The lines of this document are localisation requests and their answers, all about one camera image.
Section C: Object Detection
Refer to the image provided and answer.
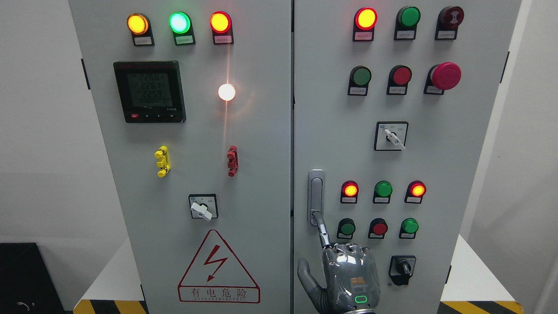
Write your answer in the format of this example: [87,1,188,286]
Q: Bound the grey robotic right hand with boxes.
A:
[297,212,381,314]

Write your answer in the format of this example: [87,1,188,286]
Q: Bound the silver cabinet door handle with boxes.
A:
[307,169,325,226]

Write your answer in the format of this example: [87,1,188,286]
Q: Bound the grey right cabinet door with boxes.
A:
[293,0,521,314]

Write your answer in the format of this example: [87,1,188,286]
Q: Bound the grey cabinet door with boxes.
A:
[69,0,292,314]
[293,0,521,314]

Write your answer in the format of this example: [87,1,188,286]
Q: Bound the grey left cabinet door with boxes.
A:
[69,0,292,314]

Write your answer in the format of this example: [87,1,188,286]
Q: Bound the green push button lower left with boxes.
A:
[336,217,356,240]

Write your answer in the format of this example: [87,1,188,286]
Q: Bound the red push button lower middle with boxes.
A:
[368,218,388,239]

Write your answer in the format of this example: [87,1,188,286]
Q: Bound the green indicator light lower right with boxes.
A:
[399,217,420,240]

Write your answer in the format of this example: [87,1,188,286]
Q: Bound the red lit indicator lower left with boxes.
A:
[340,180,359,204]

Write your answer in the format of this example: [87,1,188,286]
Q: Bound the green indicator lower middle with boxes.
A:
[373,181,393,204]

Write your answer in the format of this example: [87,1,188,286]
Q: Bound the red lit indicator lower right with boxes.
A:
[405,181,426,204]

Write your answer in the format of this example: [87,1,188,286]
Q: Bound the white platform with hazard stripes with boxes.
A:
[72,237,524,314]

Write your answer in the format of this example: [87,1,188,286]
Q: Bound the red electric hazard warning sticker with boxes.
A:
[177,229,261,304]

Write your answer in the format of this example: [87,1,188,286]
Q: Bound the green push button second row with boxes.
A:
[347,65,371,97]

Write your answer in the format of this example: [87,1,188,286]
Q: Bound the red push button second row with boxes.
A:
[386,65,412,96]

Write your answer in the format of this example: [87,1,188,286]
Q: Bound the red mushroom emergency stop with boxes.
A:
[424,62,462,95]

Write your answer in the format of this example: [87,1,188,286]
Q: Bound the white lit indicator light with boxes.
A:
[218,83,236,102]

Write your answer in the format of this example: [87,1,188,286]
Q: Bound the red lit indicator top right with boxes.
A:
[352,7,378,42]

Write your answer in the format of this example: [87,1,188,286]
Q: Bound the green button top row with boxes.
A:
[393,6,421,41]

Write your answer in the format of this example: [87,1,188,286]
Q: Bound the black digital power meter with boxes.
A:
[113,60,187,123]

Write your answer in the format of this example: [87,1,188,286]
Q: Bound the dark red buzzer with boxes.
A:
[434,6,464,41]

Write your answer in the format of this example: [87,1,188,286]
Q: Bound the red lit indicator light left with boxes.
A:
[210,11,234,44]

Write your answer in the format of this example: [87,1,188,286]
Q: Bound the green lit indicator light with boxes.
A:
[169,11,196,46]

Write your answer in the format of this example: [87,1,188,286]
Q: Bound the black box lower left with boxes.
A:
[0,242,65,314]

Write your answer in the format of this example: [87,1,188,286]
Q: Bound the yellow indicator light top left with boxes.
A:
[127,13,155,46]

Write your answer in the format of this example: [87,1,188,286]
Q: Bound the black knob selector switch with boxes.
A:
[388,255,416,286]

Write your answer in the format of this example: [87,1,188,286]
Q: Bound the white lever selector switch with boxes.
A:
[374,121,409,151]

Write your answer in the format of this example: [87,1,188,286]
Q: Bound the left door selector switch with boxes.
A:
[188,194,219,222]

